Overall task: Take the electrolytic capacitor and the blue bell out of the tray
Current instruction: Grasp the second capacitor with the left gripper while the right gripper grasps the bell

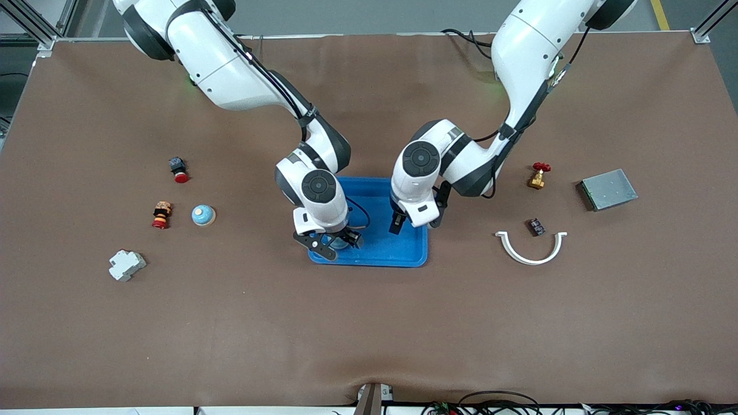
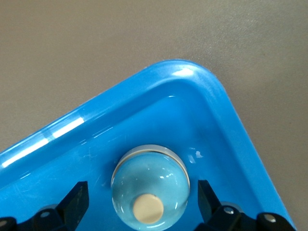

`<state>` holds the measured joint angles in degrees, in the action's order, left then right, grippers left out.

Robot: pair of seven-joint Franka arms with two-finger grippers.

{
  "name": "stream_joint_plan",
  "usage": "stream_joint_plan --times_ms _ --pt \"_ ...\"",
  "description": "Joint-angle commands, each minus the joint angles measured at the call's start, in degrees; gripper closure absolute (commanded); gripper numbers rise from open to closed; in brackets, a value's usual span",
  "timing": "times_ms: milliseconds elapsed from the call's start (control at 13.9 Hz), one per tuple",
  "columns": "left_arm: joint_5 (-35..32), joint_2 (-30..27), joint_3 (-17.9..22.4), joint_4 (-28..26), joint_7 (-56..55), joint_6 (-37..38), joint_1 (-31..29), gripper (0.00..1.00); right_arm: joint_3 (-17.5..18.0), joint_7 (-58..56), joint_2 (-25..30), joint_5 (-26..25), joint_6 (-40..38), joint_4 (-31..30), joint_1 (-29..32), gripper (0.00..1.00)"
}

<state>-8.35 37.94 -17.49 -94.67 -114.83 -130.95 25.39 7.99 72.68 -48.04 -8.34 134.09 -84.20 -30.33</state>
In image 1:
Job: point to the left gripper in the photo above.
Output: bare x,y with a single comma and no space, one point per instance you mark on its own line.
398,223

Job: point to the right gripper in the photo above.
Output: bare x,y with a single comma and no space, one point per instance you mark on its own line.
348,235

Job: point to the blue bell with orange button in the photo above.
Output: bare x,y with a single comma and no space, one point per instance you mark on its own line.
339,242
203,215

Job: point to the small dark block capacitor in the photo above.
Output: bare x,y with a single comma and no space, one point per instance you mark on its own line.
536,227

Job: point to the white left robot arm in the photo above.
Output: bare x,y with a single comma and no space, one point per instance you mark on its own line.
530,52

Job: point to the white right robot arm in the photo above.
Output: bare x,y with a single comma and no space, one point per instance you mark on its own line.
230,75

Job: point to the blue plastic tray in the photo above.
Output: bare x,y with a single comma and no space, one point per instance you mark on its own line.
380,253

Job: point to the brown table mat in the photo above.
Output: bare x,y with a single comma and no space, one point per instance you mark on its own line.
369,323

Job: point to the red button with black body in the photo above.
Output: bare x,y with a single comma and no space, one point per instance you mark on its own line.
181,176

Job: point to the red yellow emergency stop button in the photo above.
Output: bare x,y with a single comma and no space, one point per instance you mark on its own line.
161,214

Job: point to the grey metal box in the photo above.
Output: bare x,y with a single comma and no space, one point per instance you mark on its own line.
608,190

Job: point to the white circuit breaker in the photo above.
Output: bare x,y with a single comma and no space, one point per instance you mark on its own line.
125,265

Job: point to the white curved plastic bracket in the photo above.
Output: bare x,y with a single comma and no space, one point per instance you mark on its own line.
527,260

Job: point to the white table edge rail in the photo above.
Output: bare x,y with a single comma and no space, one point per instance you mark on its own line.
86,411

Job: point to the aluminium frame post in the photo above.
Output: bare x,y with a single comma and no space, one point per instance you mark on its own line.
34,24
702,34

